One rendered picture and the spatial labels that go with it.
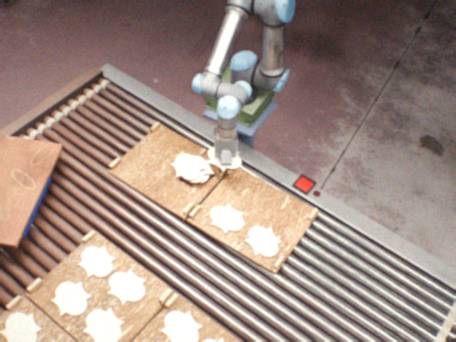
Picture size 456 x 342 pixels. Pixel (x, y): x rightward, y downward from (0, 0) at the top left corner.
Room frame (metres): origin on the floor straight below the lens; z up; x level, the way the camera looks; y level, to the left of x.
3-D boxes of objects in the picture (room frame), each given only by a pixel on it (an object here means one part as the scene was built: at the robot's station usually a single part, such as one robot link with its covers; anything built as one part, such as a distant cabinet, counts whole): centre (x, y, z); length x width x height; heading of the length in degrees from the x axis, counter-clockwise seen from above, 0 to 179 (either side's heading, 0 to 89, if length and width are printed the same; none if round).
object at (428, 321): (1.34, -0.06, 0.90); 1.95 x 0.05 x 0.05; 56
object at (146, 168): (1.46, 0.24, 0.93); 0.41 x 0.35 x 0.02; 59
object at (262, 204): (1.25, -0.12, 0.93); 0.41 x 0.35 x 0.02; 59
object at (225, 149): (1.40, 0.01, 1.17); 0.12 x 0.09 x 0.16; 7
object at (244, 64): (1.92, -0.05, 1.13); 0.13 x 0.12 x 0.14; 69
